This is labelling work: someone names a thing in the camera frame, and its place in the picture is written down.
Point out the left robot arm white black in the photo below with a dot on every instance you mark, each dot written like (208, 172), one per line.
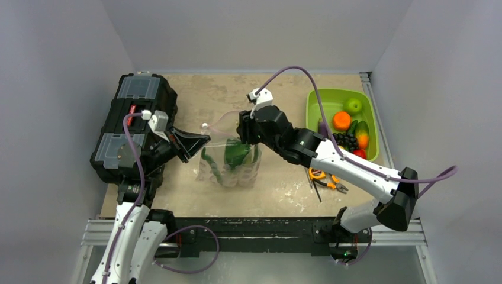
(138, 229)

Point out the aluminium frame rail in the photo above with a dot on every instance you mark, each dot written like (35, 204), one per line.
(97, 233)

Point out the green toy bok choy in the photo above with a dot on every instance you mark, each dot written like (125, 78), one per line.
(235, 153)

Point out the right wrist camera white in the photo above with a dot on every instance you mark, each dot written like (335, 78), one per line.
(259, 99)

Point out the green toy apple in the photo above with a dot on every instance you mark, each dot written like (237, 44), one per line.
(353, 106)

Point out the purple toy eggplant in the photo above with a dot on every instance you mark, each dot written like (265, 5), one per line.
(323, 128)

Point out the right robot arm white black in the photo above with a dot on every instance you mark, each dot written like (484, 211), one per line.
(393, 199)

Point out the black plastic toolbox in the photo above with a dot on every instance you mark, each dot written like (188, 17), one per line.
(134, 94)

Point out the red toy pepper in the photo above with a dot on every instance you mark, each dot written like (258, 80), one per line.
(360, 153)

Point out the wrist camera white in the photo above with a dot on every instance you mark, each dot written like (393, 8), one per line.
(157, 121)
(259, 99)

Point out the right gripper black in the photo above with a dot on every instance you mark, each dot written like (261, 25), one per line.
(245, 127)

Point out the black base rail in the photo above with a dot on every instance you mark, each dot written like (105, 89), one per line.
(313, 235)

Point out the clear zip top bag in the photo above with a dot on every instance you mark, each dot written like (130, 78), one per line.
(225, 128)

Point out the black yellow screwdriver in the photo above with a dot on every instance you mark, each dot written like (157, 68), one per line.
(309, 178)

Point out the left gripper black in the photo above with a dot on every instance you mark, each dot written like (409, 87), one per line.
(189, 143)

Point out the orange toy fruit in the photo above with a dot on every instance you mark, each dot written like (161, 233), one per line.
(341, 121)

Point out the toy cucumber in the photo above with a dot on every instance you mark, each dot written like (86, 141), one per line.
(352, 128)

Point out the toy mango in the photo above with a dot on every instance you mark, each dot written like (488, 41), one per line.
(362, 134)

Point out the green plastic basket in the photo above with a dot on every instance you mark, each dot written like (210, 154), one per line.
(333, 101)

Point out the orange handled pliers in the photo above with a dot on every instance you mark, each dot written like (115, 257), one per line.
(323, 179)

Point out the dark toy grapes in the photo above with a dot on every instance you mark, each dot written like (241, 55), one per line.
(346, 141)

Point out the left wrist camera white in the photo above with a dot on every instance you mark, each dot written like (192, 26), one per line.
(157, 121)

